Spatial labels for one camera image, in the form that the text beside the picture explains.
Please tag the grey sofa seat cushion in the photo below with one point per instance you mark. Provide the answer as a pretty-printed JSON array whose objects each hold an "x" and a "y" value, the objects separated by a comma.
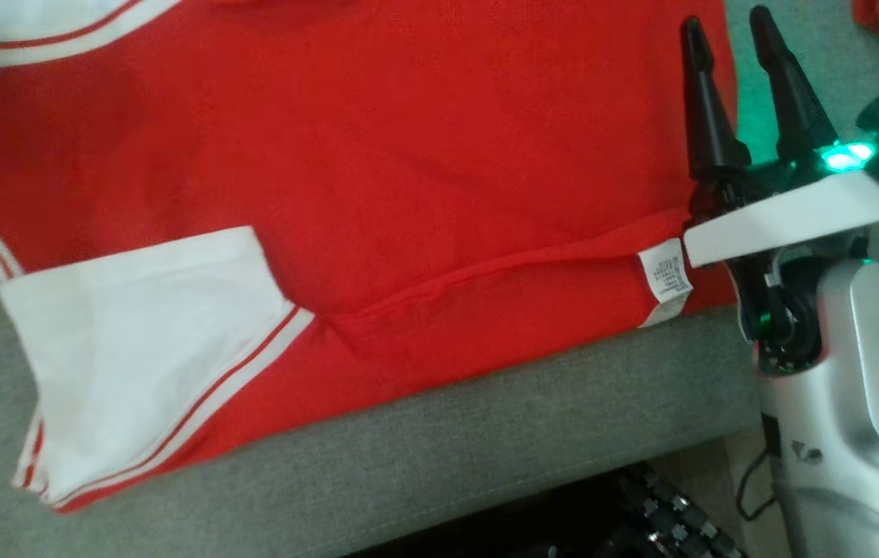
[{"x": 447, "y": 442}]

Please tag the red shirt white sleeves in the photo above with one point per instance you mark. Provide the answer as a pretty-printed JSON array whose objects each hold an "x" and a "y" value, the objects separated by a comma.
[{"x": 377, "y": 178}]

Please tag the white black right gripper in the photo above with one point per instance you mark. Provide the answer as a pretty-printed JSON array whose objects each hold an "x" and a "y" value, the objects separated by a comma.
[{"x": 788, "y": 217}]

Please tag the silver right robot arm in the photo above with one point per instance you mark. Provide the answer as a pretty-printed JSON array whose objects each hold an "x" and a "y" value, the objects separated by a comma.
[{"x": 858, "y": 403}]

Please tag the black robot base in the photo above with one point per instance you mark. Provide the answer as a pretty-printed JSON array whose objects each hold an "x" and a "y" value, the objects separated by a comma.
[{"x": 641, "y": 519}]

